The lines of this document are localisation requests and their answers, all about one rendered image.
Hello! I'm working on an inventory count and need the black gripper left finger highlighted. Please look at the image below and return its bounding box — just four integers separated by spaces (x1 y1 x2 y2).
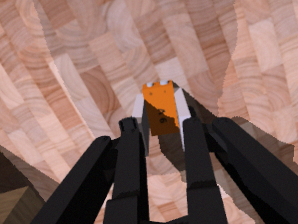
30 93 150 224

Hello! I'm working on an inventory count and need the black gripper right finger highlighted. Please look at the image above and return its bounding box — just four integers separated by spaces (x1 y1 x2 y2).
174 87 298 224

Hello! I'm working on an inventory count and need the orange nine-volt battery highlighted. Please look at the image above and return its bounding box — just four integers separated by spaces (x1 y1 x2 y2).
142 79 180 136

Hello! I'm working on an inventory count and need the brown wooden drawer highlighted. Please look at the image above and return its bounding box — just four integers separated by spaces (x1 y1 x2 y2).
0 186 43 224

